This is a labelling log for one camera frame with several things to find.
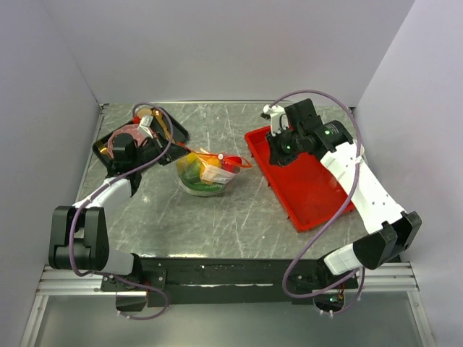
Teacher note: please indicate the brown ceramic cup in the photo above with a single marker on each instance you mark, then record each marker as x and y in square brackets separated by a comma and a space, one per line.
[144, 112]

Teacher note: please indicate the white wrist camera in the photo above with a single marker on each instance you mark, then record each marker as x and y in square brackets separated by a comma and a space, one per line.
[143, 130]
[277, 117]

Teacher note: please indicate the yellow toy mango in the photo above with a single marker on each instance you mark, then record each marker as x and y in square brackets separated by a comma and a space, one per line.
[203, 159]

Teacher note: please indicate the gold spoon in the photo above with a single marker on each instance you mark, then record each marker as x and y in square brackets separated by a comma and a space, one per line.
[159, 118]

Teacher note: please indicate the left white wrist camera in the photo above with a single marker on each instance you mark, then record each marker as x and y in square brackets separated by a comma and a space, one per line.
[143, 130]

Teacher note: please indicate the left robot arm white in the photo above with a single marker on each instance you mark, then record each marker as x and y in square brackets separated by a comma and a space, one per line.
[79, 237]

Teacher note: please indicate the clear zip top bag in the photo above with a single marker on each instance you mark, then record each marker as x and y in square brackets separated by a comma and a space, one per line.
[212, 174]

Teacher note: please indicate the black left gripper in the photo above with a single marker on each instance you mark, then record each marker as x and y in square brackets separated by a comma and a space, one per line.
[152, 141]

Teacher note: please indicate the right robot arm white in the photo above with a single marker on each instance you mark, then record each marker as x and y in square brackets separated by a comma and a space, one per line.
[391, 229]

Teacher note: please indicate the red plastic bin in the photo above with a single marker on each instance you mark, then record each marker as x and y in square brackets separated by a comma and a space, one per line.
[308, 193]

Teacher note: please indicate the pink dotted plate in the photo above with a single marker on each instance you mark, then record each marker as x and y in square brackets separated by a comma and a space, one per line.
[126, 129]

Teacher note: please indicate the orange green toy mango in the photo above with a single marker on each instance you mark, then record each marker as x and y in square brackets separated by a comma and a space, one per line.
[189, 176]

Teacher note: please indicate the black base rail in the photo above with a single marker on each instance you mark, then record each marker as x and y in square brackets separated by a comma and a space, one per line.
[220, 281]

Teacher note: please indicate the black serving tray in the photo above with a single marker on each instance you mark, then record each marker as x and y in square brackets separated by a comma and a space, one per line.
[178, 133]

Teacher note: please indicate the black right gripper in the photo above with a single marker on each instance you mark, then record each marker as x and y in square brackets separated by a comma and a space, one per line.
[278, 157]

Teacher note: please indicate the red toy bell pepper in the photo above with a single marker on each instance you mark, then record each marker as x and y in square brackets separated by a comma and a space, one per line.
[231, 164]

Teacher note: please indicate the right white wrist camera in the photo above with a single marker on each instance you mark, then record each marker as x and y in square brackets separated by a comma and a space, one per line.
[277, 117]

